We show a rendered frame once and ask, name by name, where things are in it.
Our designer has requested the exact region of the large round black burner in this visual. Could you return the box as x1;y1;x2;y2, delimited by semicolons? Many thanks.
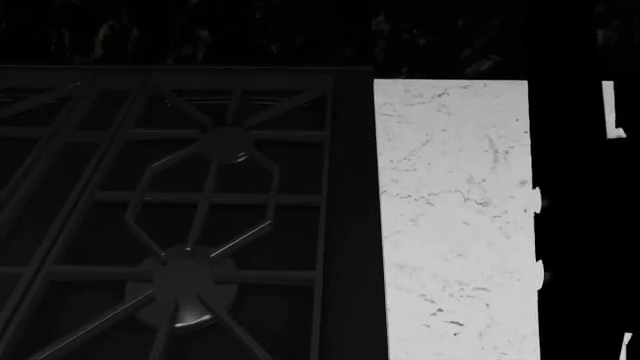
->
124;245;240;333

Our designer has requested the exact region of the small round black burner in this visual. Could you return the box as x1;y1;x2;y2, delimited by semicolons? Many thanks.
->
199;126;259;166

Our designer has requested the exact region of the black boxy appliance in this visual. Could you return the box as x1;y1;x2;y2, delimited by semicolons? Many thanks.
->
525;72;640;360

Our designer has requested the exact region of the black cast iron grate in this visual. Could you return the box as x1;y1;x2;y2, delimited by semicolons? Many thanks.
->
0;74;151;339
9;72;335;360

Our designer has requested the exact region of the black gas cooktop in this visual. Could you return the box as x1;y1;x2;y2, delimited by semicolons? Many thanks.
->
0;65;389;360

